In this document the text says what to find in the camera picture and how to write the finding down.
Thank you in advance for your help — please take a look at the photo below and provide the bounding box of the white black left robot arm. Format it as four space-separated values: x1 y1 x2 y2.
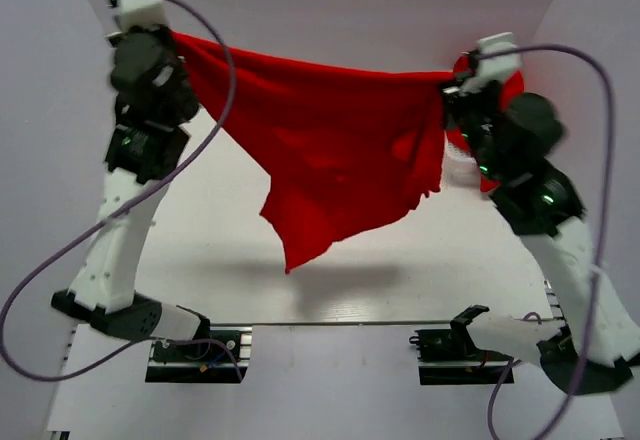
51 26 212 359

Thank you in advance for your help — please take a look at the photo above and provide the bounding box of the white plastic laundry basket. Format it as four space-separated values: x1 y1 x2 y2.
443 140 480 186

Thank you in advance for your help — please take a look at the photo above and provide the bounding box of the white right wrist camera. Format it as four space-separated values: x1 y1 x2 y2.
440 32 522 96

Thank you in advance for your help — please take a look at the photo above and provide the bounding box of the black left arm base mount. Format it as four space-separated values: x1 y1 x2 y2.
145 325 252 384

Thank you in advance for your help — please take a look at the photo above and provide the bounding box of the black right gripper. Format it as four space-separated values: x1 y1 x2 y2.
437 69 502 179

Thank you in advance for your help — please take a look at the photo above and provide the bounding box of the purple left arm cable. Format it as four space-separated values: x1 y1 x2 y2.
0 0 251 382

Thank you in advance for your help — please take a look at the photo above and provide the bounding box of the red t-shirt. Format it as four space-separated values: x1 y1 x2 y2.
175 33 451 270

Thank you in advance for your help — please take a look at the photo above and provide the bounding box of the pile of red t-shirts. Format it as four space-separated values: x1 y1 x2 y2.
446 70 525 197

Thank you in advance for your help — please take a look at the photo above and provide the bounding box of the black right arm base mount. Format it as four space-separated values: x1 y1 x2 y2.
409 329 512 386

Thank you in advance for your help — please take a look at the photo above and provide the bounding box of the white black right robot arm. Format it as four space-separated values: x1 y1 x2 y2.
441 81 639 395

